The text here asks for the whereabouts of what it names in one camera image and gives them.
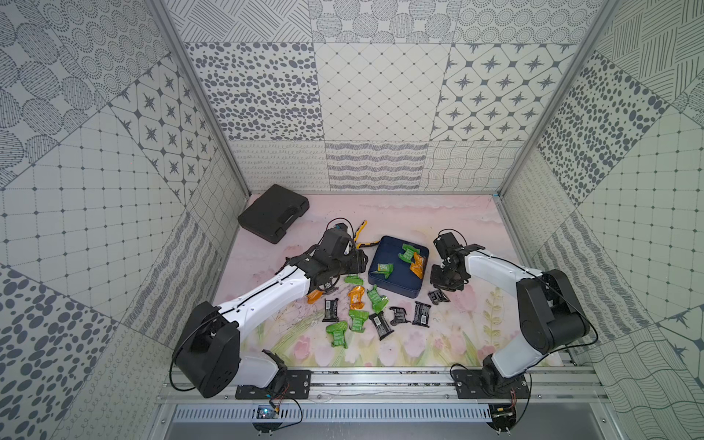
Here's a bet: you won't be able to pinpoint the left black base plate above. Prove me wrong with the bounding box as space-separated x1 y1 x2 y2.
236 370 313 401

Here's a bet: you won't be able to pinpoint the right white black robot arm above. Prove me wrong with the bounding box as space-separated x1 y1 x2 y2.
431 230 599 386

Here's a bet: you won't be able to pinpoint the green circuit board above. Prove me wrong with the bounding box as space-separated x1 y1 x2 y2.
257 405 279 420

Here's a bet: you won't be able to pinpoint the green snack packet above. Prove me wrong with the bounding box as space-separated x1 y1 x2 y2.
372 263 394 279
344 275 364 286
398 243 421 264
326 322 348 348
348 310 370 334
367 285 389 314

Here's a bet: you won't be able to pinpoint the small black cookie packet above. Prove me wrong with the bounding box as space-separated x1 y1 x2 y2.
390 306 411 326

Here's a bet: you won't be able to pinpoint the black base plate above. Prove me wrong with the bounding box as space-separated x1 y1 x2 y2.
236 370 313 401
450 368 531 400

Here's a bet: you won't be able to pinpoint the white vent grille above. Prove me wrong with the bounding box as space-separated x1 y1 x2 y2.
173 403 491 423

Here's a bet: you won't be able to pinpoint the right black controller box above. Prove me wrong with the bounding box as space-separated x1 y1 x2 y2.
487 404 517 434

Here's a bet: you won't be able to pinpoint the dark blue storage box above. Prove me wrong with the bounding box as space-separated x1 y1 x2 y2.
368 236 430 298

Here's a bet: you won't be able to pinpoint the orange snack packet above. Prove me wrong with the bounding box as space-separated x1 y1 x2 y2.
410 252 426 280
306 290 325 304
348 285 366 311

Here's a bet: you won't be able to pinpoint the aluminium mounting rail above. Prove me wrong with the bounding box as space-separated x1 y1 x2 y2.
156 366 608 404

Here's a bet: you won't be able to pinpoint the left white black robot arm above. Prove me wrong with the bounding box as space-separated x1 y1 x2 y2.
170 217 369 398

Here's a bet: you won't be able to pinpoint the black plastic tool case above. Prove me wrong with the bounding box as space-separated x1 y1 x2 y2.
238 184 310 244

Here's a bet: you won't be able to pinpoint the yellow black pliers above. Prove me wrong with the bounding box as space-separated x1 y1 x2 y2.
354 220 380 249

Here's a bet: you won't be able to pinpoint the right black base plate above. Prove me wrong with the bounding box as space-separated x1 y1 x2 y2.
450 368 531 400

